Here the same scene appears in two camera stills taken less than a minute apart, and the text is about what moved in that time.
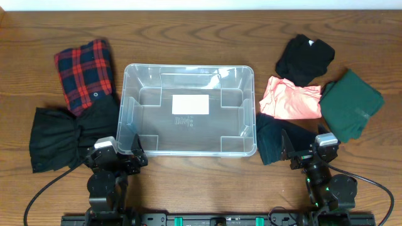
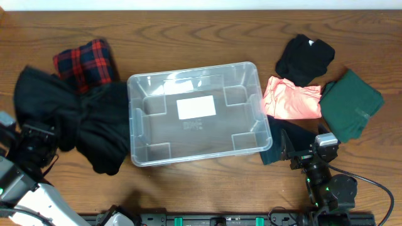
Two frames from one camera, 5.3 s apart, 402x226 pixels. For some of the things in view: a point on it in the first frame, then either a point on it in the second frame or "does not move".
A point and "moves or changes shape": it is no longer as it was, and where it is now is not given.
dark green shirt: [347, 104] does not move
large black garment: [59, 140] moves or changes shape
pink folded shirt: [284, 100] does not move
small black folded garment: [304, 60] does not move
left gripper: [139, 160] -> [30, 130]
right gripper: [303, 157] does not move
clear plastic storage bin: [188, 110] moves or changes shape
